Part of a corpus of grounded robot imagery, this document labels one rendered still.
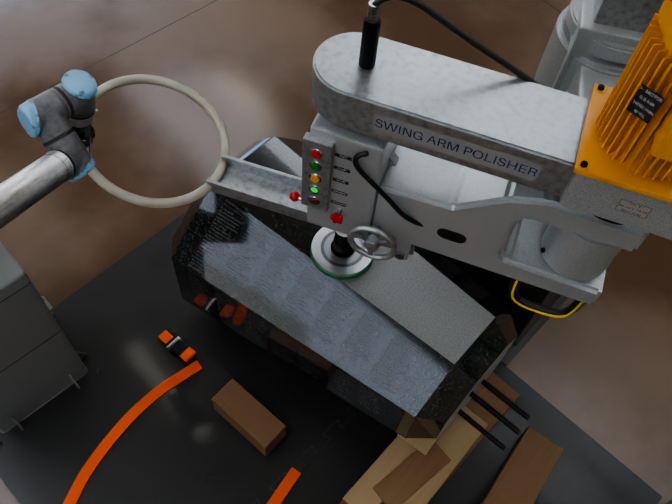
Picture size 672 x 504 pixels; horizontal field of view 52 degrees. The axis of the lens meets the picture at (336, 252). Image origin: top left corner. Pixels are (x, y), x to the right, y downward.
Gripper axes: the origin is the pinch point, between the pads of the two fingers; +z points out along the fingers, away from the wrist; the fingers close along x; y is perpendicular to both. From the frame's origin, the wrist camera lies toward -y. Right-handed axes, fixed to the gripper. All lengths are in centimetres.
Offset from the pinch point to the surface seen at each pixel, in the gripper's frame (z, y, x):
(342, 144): -64, 34, 62
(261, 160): 15, -8, 65
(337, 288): 3, 47, 83
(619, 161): -102, 57, 109
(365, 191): -51, 40, 72
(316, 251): 0, 35, 76
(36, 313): 48, 39, -12
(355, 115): -76, 33, 60
